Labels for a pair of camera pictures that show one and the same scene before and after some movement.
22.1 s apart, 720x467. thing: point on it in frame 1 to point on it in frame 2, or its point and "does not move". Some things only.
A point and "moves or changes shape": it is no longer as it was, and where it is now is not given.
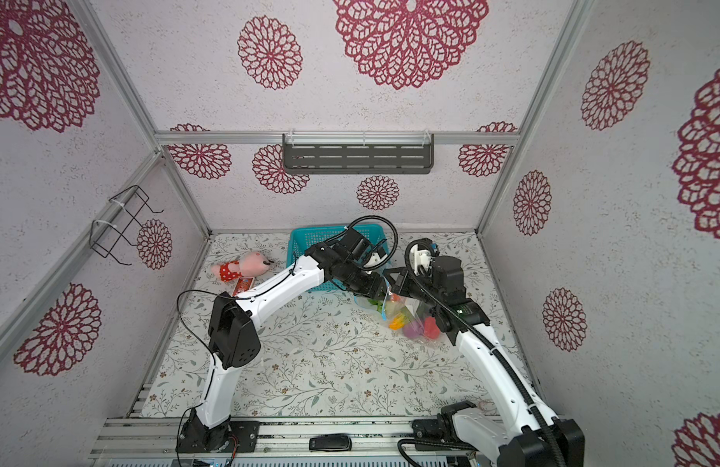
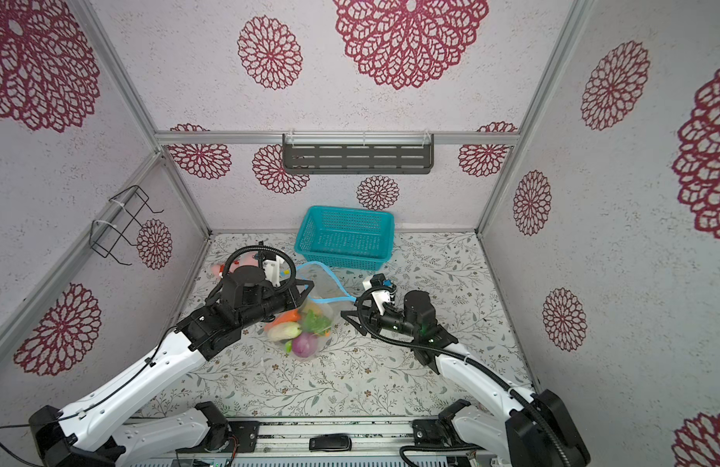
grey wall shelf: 358,153 does not move
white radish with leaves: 378,304 moves or changes shape
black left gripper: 376,285 to 291,292
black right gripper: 402,286 to 369,317
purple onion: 414,330 moves or changes shape
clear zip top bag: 411,321 moves or changes shape
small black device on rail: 328,443 does not move
